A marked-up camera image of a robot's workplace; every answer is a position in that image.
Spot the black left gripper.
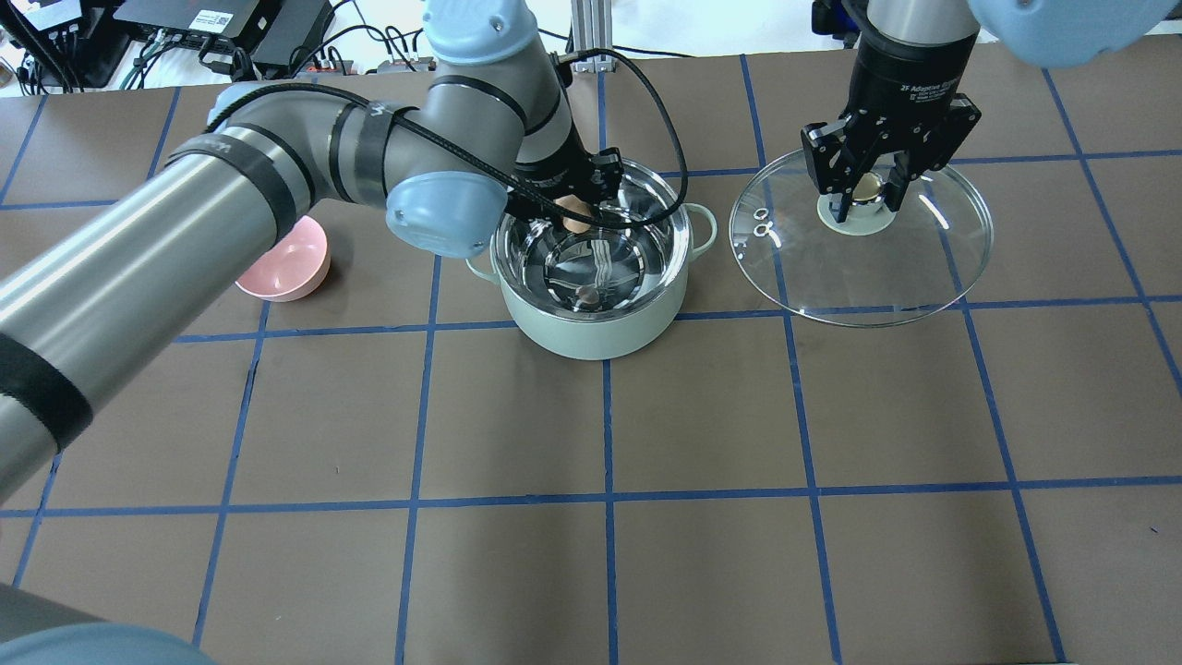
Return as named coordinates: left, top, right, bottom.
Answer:
left=505, top=119, right=625, bottom=232

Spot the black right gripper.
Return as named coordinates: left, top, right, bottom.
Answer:
left=801, top=26, right=980, bottom=224

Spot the glass pot lid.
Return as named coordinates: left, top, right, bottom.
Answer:
left=730, top=151, right=994, bottom=328

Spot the brown egg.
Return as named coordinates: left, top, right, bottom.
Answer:
left=554, top=195, right=595, bottom=233

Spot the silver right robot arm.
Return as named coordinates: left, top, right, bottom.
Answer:
left=801, top=1, right=1176, bottom=233

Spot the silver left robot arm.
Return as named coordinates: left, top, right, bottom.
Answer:
left=1, top=1, right=623, bottom=500

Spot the mint green cooking pot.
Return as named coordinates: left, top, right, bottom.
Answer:
left=478, top=161, right=717, bottom=361

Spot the pink bowl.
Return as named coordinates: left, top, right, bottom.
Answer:
left=234, top=215, right=331, bottom=304

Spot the black electronics box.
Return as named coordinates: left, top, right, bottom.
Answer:
left=115, top=1, right=336, bottom=79

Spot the aluminium frame post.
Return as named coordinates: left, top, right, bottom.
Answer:
left=570, top=0, right=617, bottom=73

